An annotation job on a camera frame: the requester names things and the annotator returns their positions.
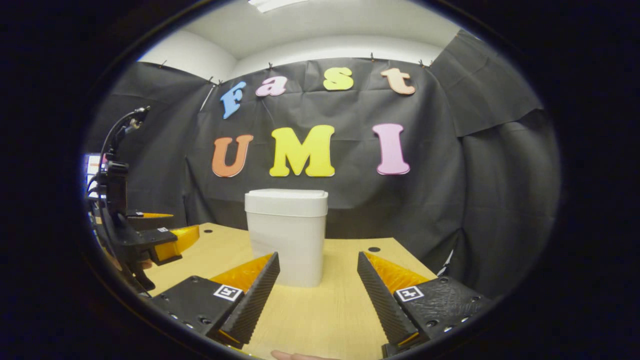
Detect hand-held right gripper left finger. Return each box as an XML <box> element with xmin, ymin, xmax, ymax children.
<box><xmin>150</xmin><ymin>251</ymin><xmax>281</xmax><ymax>350</ymax></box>

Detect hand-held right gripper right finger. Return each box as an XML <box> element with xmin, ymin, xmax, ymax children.
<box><xmin>356</xmin><ymin>251</ymin><xmax>496</xmax><ymax>357</ymax></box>

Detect white desktop garbage bin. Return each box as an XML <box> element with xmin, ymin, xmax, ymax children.
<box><xmin>244</xmin><ymin>188</ymin><xmax>329</xmax><ymax>288</ymax></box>

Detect wooden desktop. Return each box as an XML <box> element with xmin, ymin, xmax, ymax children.
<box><xmin>142</xmin><ymin>222</ymin><xmax>438</xmax><ymax>360</ymax></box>

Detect computer monitor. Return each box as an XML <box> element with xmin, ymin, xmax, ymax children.
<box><xmin>84</xmin><ymin>154</ymin><xmax>108</xmax><ymax>188</ymax></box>

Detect black backdrop cloth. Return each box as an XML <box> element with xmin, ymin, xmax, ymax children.
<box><xmin>85</xmin><ymin>30</ymin><xmax>561</xmax><ymax>301</ymax></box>

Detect black cable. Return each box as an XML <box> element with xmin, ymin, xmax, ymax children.
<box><xmin>97</xmin><ymin>106</ymin><xmax>152</xmax><ymax>166</ymax></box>

